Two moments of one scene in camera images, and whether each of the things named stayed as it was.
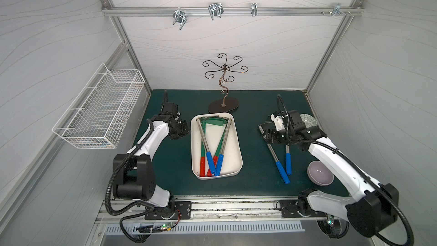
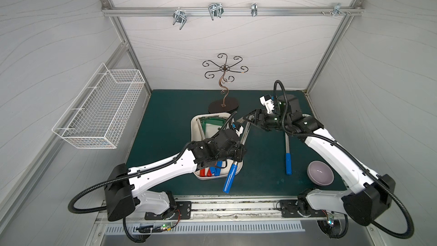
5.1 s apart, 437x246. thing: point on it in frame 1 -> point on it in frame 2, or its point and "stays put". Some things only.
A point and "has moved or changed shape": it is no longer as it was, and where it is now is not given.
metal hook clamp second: [215, 9] stays put
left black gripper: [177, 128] -> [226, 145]
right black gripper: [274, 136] -> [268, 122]
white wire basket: [100, 114] stays put
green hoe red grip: [212, 166] has moved or changed shape
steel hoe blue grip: [209, 154] stays put
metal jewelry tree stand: [225, 105] stays put
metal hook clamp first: [178, 15] stays put
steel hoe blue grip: [288, 160] stays put
